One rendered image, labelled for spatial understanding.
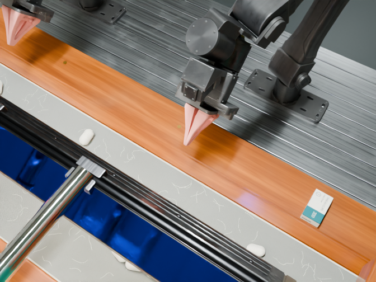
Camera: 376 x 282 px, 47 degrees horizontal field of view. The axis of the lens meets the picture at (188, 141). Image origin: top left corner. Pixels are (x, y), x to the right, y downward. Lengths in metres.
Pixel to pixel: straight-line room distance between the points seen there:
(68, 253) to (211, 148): 0.34
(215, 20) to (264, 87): 0.45
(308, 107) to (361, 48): 1.19
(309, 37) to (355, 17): 1.45
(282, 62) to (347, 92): 0.24
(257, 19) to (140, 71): 0.47
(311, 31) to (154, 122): 0.37
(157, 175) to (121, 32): 0.49
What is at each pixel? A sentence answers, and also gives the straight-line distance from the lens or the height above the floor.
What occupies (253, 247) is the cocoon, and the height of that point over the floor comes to 0.76.
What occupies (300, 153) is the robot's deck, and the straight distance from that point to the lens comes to 1.00.
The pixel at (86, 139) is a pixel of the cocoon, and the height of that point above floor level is 0.76.
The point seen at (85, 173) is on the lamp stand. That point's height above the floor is 1.12.
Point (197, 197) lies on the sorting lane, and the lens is 0.85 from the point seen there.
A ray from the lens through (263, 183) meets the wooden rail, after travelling 0.84.
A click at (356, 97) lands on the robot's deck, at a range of 1.13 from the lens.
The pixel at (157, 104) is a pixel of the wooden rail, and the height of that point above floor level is 0.77.
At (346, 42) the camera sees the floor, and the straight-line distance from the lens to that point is 2.23.
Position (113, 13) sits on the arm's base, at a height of 0.68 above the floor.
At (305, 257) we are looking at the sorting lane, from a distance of 0.83.
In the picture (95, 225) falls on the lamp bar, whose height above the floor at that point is 1.07.
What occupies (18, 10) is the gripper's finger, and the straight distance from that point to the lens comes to 0.94.
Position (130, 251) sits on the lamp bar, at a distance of 0.47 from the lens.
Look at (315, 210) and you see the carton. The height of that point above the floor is 0.79.
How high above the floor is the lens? 1.52
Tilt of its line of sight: 59 degrees down
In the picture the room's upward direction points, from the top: straight up
